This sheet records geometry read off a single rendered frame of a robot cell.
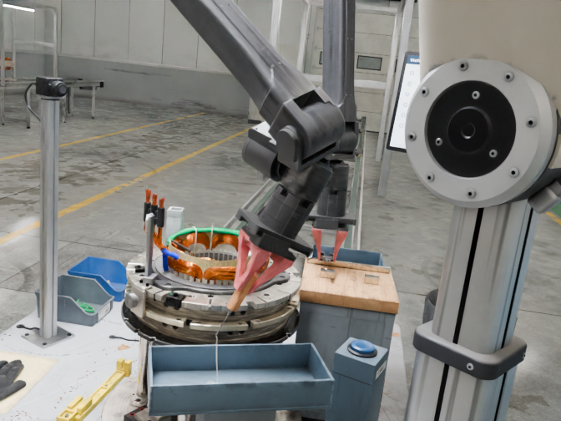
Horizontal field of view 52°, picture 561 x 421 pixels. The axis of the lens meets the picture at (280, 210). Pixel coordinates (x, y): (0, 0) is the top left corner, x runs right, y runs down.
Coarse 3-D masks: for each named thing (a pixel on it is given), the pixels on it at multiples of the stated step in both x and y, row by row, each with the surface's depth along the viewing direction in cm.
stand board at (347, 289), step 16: (304, 272) 120; (336, 272) 122; (352, 272) 123; (368, 272) 124; (304, 288) 111; (320, 288) 112; (336, 288) 113; (352, 288) 114; (368, 288) 115; (384, 288) 116; (336, 304) 111; (352, 304) 110; (368, 304) 110; (384, 304) 110
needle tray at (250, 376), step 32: (160, 352) 84; (192, 352) 85; (224, 352) 86; (256, 352) 87; (288, 352) 88; (160, 384) 74; (192, 384) 75; (224, 384) 76; (256, 384) 77; (288, 384) 78; (320, 384) 79; (224, 416) 78; (256, 416) 80
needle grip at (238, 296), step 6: (252, 276) 78; (252, 282) 79; (246, 288) 79; (234, 294) 79; (240, 294) 79; (246, 294) 79; (234, 300) 79; (240, 300) 79; (228, 306) 79; (234, 306) 79
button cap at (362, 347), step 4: (356, 340) 97; (360, 340) 97; (364, 340) 97; (352, 344) 95; (356, 344) 95; (360, 344) 95; (364, 344) 95; (368, 344) 95; (372, 344) 96; (352, 348) 95; (356, 348) 94; (360, 348) 94; (364, 348) 94; (368, 348) 94; (372, 348) 94; (356, 352) 94; (360, 352) 94; (364, 352) 94; (368, 352) 94; (372, 352) 94
